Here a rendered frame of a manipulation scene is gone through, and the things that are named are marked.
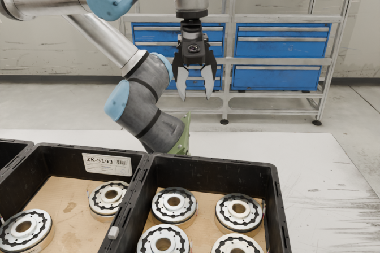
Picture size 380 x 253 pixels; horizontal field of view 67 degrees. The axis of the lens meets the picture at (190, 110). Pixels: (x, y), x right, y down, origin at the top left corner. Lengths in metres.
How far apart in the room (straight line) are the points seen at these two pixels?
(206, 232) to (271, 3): 2.77
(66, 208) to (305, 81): 2.18
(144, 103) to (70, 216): 0.36
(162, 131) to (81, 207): 0.30
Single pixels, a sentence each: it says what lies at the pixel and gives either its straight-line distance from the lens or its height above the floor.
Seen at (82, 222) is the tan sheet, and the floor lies 0.83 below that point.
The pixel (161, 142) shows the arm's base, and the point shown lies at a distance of 0.86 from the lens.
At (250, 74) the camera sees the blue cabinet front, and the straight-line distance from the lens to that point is 2.45.
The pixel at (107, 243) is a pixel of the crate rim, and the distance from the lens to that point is 0.55.
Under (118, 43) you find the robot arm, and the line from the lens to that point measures 0.92.
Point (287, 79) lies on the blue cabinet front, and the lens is 2.54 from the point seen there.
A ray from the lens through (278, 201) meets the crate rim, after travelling 0.62.
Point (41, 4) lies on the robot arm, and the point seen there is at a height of 1.26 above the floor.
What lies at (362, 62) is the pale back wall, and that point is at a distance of 3.76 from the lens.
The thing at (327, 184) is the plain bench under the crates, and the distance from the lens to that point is 1.06.
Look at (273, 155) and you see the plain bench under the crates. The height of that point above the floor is 0.70.
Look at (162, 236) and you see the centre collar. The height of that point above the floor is 0.87.
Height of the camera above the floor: 1.36
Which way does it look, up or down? 29 degrees down
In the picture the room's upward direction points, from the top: straight up
